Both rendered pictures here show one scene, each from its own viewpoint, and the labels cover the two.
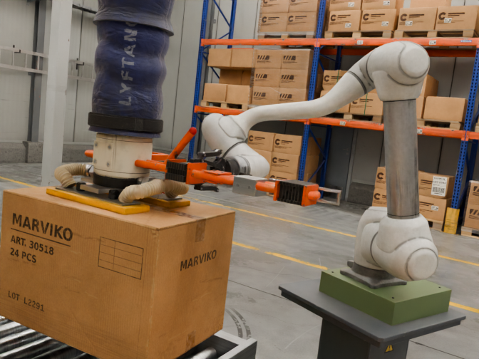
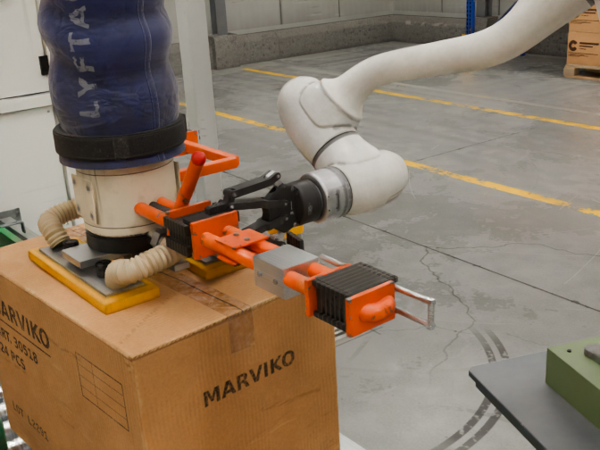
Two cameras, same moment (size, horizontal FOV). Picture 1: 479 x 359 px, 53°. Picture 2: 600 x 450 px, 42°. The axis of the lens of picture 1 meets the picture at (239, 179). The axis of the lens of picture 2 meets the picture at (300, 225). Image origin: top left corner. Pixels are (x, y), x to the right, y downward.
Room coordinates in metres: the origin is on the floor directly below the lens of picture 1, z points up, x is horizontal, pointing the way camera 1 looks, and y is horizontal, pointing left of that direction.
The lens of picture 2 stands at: (0.35, -0.41, 1.62)
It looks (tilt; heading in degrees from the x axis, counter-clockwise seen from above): 20 degrees down; 21
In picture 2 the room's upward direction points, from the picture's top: 3 degrees counter-clockwise
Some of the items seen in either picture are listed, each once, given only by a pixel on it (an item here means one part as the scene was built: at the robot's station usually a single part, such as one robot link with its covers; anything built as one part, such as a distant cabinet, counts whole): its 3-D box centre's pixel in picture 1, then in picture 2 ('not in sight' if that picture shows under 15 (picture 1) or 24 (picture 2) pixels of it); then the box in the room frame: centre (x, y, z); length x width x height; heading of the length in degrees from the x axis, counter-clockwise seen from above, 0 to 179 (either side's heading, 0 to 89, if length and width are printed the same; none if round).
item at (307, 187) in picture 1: (296, 192); (349, 298); (1.18, -0.14, 1.20); 0.08 x 0.07 x 0.05; 59
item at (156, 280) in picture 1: (117, 261); (154, 358); (1.49, 0.36, 0.87); 0.60 x 0.40 x 0.40; 62
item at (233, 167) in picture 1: (220, 170); (287, 205); (1.49, 0.06, 1.20); 0.09 x 0.07 x 0.08; 149
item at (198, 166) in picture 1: (185, 171); (202, 229); (1.36, 0.15, 1.20); 0.10 x 0.08 x 0.06; 149
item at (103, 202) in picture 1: (96, 194); (87, 263); (1.41, 0.42, 1.10); 0.34 x 0.10 x 0.05; 59
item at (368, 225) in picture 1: (380, 236); not in sight; (1.75, -0.54, 1.00); 0.18 x 0.16 x 0.22; 10
